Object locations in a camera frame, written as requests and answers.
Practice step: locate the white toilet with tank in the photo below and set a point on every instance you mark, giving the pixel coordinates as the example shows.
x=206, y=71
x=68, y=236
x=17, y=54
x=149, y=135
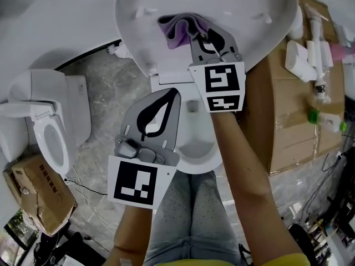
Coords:
x=55, y=93

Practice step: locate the small white crumpled paper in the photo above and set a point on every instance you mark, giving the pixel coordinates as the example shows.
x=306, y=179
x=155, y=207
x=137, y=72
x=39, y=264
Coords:
x=111, y=49

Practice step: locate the purple and grey cloth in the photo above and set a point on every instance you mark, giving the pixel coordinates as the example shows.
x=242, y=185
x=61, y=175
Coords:
x=177, y=29

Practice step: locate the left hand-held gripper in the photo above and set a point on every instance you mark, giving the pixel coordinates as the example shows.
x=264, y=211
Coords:
x=133, y=181

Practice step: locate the person's left forearm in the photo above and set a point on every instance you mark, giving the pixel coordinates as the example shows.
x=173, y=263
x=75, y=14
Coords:
x=130, y=231

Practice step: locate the person's grey jeans legs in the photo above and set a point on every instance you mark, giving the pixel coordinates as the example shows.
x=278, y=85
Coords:
x=191, y=217

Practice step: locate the black bag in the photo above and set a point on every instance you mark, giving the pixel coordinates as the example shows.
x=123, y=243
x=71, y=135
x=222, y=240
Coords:
x=55, y=248

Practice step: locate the large flat cardboard box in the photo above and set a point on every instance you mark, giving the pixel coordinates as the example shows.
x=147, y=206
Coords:
x=291, y=126

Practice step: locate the white bottle with green caps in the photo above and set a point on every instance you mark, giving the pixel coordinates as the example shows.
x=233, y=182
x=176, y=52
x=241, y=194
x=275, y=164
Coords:
x=328, y=120

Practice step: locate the white paper roll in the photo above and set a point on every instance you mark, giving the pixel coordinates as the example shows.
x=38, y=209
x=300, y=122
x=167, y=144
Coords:
x=124, y=50

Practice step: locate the window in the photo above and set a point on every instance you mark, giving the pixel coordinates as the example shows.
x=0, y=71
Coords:
x=16, y=237

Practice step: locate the white smart toilet base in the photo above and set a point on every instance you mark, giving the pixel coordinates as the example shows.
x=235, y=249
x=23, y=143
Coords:
x=194, y=154

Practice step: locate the torn brown cardboard box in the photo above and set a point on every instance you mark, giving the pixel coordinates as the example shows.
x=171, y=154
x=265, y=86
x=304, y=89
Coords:
x=41, y=193

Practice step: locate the person's yellow shirt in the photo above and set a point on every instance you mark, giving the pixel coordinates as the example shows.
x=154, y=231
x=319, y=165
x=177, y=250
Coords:
x=294, y=260

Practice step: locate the white cleaner bottle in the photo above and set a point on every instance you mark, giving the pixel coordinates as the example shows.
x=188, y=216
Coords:
x=298, y=61

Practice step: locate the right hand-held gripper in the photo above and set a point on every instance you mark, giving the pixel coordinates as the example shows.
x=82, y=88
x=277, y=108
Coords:
x=222, y=79

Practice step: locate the person's right forearm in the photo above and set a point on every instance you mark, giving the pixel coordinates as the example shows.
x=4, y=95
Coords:
x=249, y=176

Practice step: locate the small white box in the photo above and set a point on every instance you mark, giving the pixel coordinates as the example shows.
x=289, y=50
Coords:
x=326, y=54

